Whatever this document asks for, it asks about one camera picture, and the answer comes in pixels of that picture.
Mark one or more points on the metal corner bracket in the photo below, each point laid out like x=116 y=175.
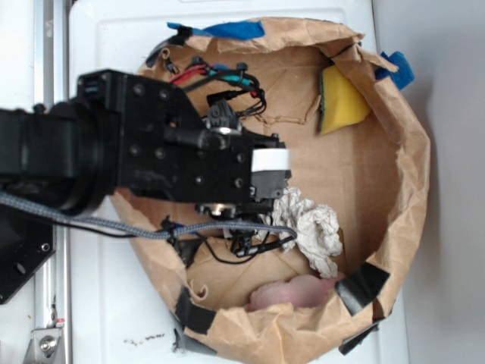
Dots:
x=44 y=346

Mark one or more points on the blue tape strip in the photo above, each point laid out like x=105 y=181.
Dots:
x=404 y=74
x=241 y=30

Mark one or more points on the black tape patch bottom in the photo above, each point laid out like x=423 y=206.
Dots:
x=196 y=318

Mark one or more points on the brown paper bag tray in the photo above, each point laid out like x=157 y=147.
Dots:
x=375 y=174

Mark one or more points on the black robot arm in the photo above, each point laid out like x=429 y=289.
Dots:
x=60 y=164

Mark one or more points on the crumpled white paper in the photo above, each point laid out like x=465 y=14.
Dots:
x=317 y=229

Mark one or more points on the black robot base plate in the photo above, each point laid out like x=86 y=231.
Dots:
x=26 y=244

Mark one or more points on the blue tape strip right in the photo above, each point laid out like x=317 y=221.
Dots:
x=404 y=74

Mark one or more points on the white plastic board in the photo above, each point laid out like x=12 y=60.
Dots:
x=116 y=314

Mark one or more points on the black tape patch right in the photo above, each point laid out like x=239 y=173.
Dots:
x=362 y=287

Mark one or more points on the pink foam piece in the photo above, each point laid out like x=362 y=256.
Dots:
x=304 y=291

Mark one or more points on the yellow green sponge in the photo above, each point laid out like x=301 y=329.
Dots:
x=342 y=104

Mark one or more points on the black tape patch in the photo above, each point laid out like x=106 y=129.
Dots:
x=362 y=287
x=196 y=318

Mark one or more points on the aluminium frame rail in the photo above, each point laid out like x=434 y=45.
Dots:
x=51 y=84

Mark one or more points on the blue tape strip top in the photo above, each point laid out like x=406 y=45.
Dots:
x=241 y=30

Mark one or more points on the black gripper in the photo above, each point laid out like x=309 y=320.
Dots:
x=168 y=150

